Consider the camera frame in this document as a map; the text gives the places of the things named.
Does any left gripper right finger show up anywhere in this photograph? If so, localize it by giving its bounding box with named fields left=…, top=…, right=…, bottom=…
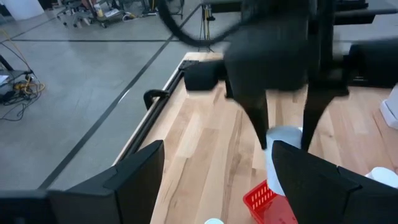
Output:
left=272, top=140, right=398, bottom=224

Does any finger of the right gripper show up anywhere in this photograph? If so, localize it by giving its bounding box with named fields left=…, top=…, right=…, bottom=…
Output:
left=300, top=90, right=349, bottom=152
left=231, top=90, right=268, bottom=150

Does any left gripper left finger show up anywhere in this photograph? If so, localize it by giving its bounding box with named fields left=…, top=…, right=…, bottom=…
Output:
left=48, top=139, right=165, bottom=224

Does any red plastic basket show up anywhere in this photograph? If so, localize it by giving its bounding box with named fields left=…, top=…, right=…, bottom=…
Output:
left=242, top=179, right=299, bottom=224

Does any white hexagonal plant pot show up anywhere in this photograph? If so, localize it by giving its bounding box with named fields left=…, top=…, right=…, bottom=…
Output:
left=379, top=83, right=398, bottom=130

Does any cluttered equipment cart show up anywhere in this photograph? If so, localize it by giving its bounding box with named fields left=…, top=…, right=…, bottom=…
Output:
left=90, top=0, right=147, bottom=29

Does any office chair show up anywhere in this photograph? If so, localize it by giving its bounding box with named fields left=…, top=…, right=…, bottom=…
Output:
left=55, top=0, right=94, bottom=29

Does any white round column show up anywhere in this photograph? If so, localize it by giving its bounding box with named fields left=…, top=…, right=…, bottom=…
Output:
left=2, top=0, right=45, bottom=21

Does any black metal table frame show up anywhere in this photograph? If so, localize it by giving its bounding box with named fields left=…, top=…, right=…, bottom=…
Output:
left=114, top=58, right=200, bottom=166

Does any yellow cable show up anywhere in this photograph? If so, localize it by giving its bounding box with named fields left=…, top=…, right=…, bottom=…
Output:
left=0, top=29, right=47, bottom=96
left=200, top=12, right=217, bottom=52

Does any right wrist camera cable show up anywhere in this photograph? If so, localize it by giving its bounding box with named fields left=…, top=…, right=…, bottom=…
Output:
left=157, top=0, right=249, bottom=48

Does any black frame clamp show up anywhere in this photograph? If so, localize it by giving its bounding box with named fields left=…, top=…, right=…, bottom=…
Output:
left=143, top=89, right=170, bottom=110

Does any black floor cable bundle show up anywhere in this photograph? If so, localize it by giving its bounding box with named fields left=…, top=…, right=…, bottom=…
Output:
left=0, top=90, right=44, bottom=122

